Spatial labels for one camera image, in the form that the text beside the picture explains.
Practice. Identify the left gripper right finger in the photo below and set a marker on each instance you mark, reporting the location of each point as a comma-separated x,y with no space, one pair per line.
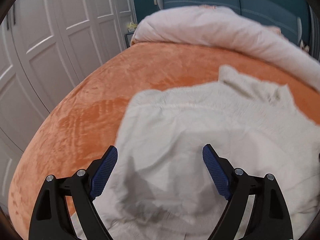
269,218

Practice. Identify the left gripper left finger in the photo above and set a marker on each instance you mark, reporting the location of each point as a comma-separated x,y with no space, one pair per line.
51,218

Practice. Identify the white padded zip jacket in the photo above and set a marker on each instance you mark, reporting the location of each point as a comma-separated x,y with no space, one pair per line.
168,182

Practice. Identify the orange plush bed blanket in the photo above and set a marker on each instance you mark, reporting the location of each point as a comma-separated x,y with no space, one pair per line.
85,122

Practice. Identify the white panelled wardrobe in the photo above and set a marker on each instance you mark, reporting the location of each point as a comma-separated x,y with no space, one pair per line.
47,48

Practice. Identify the blue upholstered headboard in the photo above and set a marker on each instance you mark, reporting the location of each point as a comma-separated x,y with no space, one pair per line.
265,12

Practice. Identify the pale pink rolled duvet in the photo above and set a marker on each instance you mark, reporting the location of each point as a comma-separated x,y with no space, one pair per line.
222,27

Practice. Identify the nightstand with tissue box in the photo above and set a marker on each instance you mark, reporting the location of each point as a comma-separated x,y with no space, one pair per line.
131,27

